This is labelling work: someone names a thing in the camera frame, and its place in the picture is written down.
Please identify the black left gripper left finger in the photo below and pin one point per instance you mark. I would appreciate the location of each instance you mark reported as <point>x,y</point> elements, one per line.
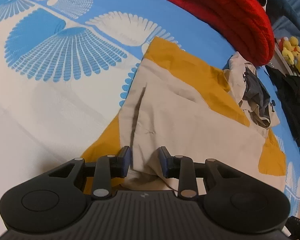
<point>95,176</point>

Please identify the blue white patterned bedsheet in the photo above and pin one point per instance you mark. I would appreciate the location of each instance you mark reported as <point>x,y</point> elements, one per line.
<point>66,67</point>

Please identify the black clothing pile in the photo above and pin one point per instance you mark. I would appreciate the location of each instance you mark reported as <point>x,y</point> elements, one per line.
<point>288,92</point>

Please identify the beige and mustard jacket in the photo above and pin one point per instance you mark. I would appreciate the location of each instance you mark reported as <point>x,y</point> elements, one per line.
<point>178,101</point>

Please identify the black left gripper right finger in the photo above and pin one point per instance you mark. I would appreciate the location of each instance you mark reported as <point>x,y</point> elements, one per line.
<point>186,171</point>

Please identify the folded red blanket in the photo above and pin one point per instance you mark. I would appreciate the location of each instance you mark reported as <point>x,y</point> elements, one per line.
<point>243,23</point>

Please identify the yellow plush toys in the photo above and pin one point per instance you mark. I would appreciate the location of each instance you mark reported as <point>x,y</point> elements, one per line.
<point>290,50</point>

